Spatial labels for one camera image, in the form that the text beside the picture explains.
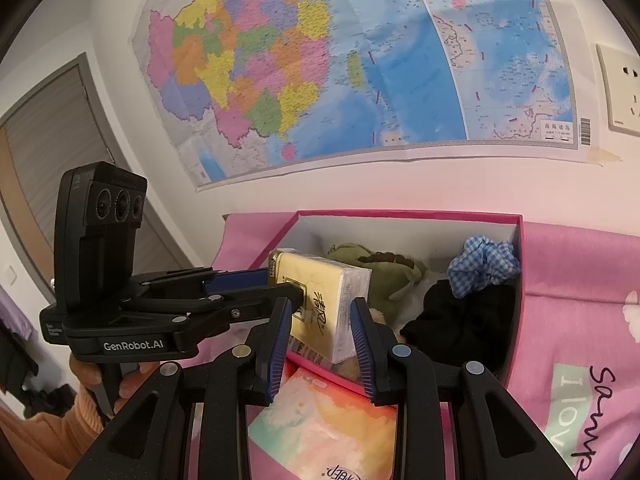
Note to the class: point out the grey wooden door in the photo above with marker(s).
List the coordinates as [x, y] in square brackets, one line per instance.
[50, 150]

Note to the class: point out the blue checkered scrunchie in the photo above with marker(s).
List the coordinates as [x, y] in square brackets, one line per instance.
[480, 265]

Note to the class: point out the black cloth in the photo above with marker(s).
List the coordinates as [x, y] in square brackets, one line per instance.
[465, 320]

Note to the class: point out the person's left hand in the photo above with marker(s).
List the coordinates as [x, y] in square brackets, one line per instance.
[132, 382]

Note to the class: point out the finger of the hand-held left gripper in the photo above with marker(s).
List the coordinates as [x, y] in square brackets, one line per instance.
[240, 279]
[250, 302]

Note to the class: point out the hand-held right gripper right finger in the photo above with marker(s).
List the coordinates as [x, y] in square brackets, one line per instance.
[362, 350]

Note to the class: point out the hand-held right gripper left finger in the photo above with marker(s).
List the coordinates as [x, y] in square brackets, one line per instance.
[277, 355]

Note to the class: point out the small white wall switch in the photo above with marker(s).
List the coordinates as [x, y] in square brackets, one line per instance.
[10, 275]

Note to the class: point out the pink cardboard box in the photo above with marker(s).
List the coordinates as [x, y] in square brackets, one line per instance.
[320, 232]

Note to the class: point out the pastel tissue pack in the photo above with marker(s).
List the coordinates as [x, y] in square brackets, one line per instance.
[320, 425]

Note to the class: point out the white wall socket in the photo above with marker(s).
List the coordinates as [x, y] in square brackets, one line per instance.
[622, 90]

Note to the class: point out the pink daisy print blanket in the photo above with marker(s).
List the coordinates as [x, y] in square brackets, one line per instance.
[575, 285]

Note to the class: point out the colourful wall map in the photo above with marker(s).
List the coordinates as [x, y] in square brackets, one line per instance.
[350, 60]

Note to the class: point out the green plush toy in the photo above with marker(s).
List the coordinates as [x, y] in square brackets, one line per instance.
[385, 272]

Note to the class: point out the yellow tissue pack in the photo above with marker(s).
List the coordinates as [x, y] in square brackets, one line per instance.
[325, 305]

